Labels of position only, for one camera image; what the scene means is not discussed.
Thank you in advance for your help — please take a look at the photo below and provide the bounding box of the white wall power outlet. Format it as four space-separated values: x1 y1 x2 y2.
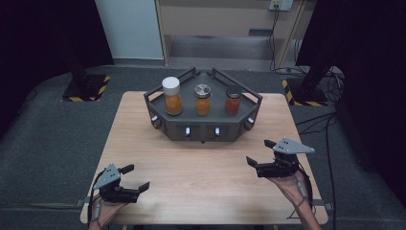
268 0 295 12

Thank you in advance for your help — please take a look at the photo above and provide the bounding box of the person's left hand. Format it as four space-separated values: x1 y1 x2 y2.
88 195 128 230

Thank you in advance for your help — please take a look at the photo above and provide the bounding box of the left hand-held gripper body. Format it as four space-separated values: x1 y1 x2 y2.
92 163 142 204

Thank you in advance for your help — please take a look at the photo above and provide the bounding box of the black cable from outlet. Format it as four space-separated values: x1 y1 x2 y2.
268 6 300 74

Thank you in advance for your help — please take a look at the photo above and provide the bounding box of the white panel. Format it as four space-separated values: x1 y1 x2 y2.
94 0 165 60

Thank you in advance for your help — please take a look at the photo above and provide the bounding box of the black stand with striped base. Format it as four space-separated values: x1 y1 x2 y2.
281 57 339 107
60 60 112 104

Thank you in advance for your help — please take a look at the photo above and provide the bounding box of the left hand-held gripper black cable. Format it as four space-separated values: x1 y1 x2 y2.
86 169 107 230

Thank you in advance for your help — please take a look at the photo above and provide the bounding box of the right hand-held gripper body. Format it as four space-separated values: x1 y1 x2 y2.
256 137 316 179

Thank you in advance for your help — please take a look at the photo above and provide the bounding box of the person's right hand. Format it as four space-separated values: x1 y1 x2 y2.
266 171 312 209

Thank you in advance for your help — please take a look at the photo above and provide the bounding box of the black curtain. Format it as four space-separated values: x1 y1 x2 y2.
0 0 115 142
296 0 406 207

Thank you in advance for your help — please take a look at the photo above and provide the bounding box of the right hand-held gripper black cable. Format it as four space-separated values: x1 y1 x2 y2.
286 162 318 221

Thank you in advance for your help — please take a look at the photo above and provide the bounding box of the long black floor cable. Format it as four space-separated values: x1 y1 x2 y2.
294 111 337 230

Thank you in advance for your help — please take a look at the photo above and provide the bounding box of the white lid spice jar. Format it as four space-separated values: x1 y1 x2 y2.
161 76 184 117

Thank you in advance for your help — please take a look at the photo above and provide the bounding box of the silver lid spice jar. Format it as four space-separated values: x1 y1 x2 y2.
193 83 213 117

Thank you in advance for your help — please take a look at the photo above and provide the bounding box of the light wooden cabinet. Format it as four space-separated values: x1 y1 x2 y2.
155 0 317 69

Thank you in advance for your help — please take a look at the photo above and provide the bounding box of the dark grey corner spice rack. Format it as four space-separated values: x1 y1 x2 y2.
143 66 263 143

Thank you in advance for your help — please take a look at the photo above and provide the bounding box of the tangle of black cables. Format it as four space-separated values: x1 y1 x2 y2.
319 67 347 104

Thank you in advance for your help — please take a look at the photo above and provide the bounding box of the hand-held gripper black cable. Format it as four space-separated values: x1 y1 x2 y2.
86 169 107 230
286 162 318 221

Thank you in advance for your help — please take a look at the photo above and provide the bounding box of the black lid spice jar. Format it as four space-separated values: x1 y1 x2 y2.
225 83 243 117

